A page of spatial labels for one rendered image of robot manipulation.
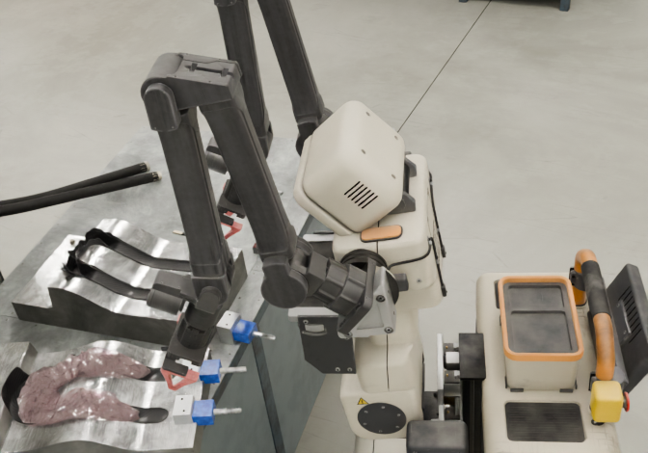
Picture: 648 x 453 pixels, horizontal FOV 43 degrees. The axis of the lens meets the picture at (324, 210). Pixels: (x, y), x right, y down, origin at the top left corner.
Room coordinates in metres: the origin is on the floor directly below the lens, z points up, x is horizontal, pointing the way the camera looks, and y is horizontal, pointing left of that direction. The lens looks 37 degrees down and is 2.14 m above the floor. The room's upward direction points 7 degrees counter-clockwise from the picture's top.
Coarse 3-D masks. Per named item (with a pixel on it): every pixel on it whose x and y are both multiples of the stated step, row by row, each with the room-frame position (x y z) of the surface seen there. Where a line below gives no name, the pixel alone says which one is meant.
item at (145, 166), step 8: (128, 168) 2.07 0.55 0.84; (136, 168) 2.07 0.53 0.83; (144, 168) 2.08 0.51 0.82; (96, 176) 2.01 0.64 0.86; (104, 176) 2.02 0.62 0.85; (112, 176) 2.02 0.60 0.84; (120, 176) 2.04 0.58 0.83; (128, 176) 2.06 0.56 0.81; (72, 184) 1.97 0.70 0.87; (80, 184) 1.97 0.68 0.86; (88, 184) 1.98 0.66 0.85; (96, 184) 1.99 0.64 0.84
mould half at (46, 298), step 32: (128, 224) 1.66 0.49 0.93; (64, 256) 1.65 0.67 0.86; (96, 256) 1.54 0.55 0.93; (160, 256) 1.57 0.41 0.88; (32, 288) 1.54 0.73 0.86; (64, 288) 1.44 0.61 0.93; (96, 288) 1.45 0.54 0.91; (32, 320) 1.49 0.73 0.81; (64, 320) 1.45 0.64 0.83; (96, 320) 1.42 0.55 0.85; (128, 320) 1.38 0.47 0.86; (160, 320) 1.35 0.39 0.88
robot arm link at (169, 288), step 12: (156, 276) 1.10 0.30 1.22; (168, 276) 1.09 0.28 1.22; (180, 276) 1.10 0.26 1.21; (156, 288) 1.08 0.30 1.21; (168, 288) 1.07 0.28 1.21; (180, 288) 1.07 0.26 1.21; (192, 288) 1.08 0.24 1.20; (204, 288) 1.04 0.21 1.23; (216, 288) 1.04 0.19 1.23; (156, 300) 1.07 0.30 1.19; (168, 300) 1.07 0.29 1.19; (180, 300) 1.07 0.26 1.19; (204, 300) 1.03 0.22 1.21; (216, 300) 1.03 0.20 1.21; (168, 312) 1.07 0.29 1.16
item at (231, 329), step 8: (232, 312) 1.38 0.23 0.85; (224, 320) 1.35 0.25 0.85; (232, 320) 1.35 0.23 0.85; (240, 320) 1.36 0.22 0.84; (224, 328) 1.33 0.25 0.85; (232, 328) 1.33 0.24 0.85; (240, 328) 1.34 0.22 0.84; (248, 328) 1.33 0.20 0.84; (256, 328) 1.35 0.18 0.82; (224, 336) 1.33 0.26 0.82; (232, 336) 1.33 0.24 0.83; (240, 336) 1.32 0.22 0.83; (248, 336) 1.31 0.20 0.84; (256, 336) 1.32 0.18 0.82; (264, 336) 1.31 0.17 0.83; (272, 336) 1.31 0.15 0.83; (232, 344) 1.33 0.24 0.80
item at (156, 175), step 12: (120, 180) 1.98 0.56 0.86; (132, 180) 1.99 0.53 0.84; (144, 180) 2.00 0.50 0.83; (156, 180) 2.02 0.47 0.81; (72, 192) 1.90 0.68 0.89; (84, 192) 1.91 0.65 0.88; (96, 192) 1.92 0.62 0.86; (108, 192) 1.95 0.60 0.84; (36, 204) 1.84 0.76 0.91; (48, 204) 1.85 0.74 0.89
